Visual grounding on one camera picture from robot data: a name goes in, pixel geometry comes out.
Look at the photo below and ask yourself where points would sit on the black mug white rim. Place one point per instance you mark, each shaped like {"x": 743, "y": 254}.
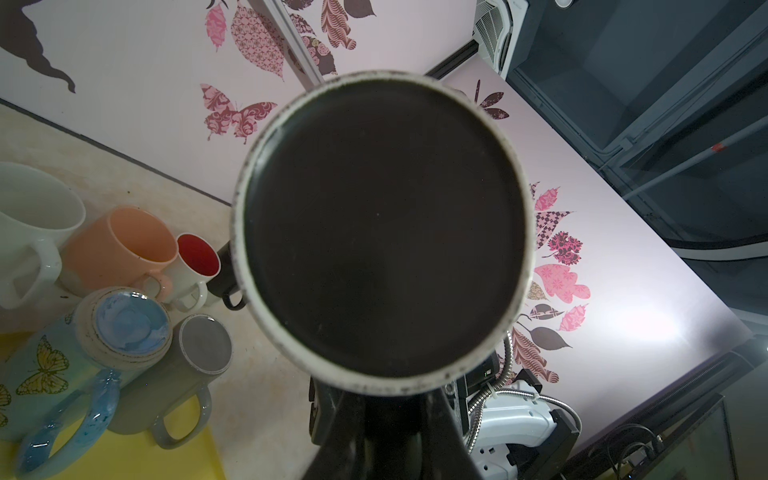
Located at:
{"x": 382, "y": 233}

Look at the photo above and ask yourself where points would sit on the grey mug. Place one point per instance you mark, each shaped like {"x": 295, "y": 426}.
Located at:
{"x": 201, "y": 351}

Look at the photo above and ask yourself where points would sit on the white ribbed mug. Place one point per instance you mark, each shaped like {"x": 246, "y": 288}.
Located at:
{"x": 39, "y": 213}

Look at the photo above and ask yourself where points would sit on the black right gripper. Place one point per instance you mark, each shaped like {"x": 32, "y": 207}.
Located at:
{"x": 337, "y": 426}

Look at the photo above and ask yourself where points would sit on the small white mug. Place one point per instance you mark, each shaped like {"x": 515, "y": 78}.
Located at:
{"x": 196, "y": 264}

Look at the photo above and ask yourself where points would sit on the light blue butterfly mug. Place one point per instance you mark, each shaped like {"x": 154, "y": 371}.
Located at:
{"x": 61, "y": 389}

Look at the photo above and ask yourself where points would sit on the yellow plastic tray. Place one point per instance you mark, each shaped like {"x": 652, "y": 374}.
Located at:
{"x": 134, "y": 456}

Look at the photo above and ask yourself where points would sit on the black right corner post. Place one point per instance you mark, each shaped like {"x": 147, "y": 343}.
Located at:
{"x": 454, "y": 61}

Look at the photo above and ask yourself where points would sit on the cream and peach mug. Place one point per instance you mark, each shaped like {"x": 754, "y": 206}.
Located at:
{"x": 124, "y": 247}

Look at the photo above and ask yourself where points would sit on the silver rail back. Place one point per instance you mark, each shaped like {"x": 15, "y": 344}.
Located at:
{"x": 285, "y": 25}

